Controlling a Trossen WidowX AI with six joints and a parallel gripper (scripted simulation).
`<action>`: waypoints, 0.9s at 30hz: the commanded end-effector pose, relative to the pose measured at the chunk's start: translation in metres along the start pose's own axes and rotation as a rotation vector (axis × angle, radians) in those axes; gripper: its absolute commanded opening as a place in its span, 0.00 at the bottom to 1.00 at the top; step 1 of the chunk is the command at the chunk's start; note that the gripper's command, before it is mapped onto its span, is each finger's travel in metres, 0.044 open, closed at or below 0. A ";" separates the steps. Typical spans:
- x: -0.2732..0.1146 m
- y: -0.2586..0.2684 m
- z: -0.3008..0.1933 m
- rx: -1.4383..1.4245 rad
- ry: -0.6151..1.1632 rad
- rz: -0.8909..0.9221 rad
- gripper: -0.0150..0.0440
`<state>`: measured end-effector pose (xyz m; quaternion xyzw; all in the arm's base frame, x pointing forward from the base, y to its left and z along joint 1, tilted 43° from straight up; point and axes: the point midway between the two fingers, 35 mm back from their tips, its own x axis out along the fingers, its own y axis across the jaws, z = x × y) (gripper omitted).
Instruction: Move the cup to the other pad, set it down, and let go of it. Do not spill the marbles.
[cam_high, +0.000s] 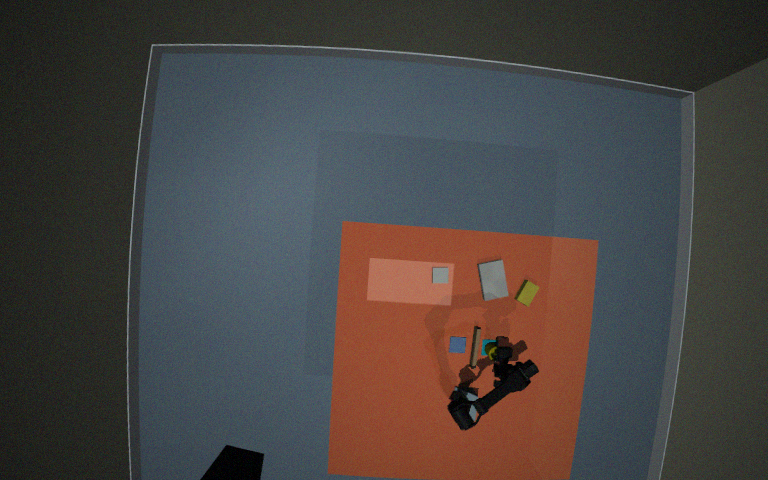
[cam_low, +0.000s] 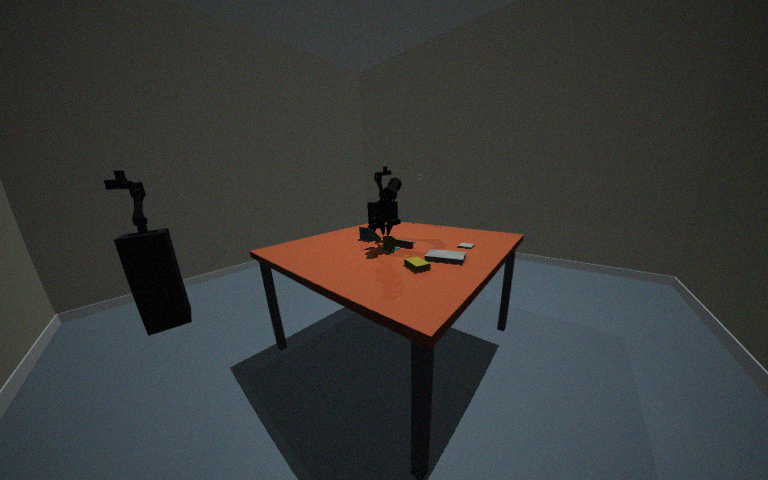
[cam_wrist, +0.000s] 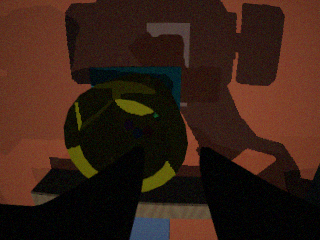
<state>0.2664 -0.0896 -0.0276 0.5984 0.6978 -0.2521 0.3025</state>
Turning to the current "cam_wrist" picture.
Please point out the grey flat bar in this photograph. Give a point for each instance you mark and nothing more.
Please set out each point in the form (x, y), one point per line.
(182, 197)

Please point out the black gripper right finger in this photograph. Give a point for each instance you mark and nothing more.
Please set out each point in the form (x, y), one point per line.
(245, 207)

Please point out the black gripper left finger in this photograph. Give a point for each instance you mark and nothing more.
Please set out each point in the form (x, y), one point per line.
(101, 208)

